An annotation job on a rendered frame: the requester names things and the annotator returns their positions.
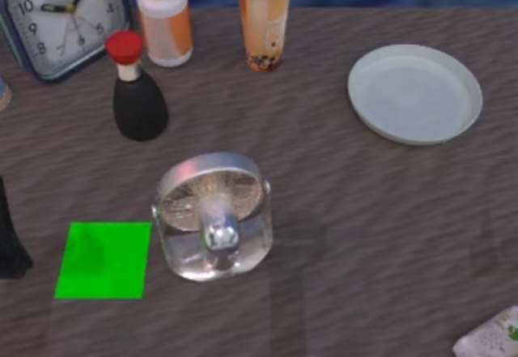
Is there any bubble milk tea cup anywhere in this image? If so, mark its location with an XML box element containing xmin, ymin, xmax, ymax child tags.
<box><xmin>234</xmin><ymin>0</ymin><xmax>295</xmax><ymax>73</ymax></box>

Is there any blue and tan round object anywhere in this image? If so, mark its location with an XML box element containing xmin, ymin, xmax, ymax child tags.
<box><xmin>0</xmin><ymin>77</ymin><xmax>12</xmax><ymax>112</ymax></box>

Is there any white round plate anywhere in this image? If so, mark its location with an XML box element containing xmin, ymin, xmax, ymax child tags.
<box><xmin>347</xmin><ymin>44</ymin><xmax>484</xmax><ymax>147</ymax></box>

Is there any black soy sauce bottle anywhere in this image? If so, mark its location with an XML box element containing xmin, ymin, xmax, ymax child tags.
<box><xmin>104</xmin><ymin>30</ymin><xmax>170</xmax><ymax>142</ymax></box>

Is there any green square mat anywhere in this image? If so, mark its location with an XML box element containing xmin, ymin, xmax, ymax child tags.
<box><xmin>53</xmin><ymin>222</ymin><xmax>153</xmax><ymax>300</ymax></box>

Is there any round silver desk fan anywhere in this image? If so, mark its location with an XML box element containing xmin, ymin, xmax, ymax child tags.
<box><xmin>151</xmin><ymin>151</ymin><xmax>274</xmax><ymax>283</ymax></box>

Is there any white orange-capped pill bottle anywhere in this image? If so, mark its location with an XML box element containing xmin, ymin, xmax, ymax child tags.
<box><xmin>135</xmin><ymin>0</ymin><xmax>194</xmax><ymax>69</ymax></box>

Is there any blue square alarm clock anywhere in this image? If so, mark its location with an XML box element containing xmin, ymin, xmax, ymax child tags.
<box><xmin>0</xmin><ymin>0</ymin><xmax>133</xmax><ymax>84</ymax></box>

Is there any white green snack packet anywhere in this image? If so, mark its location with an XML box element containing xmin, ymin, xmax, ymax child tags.
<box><xmin>452</xmin><ymin>304</ymin><xmax>518</xmax><ymax>357</ymax></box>

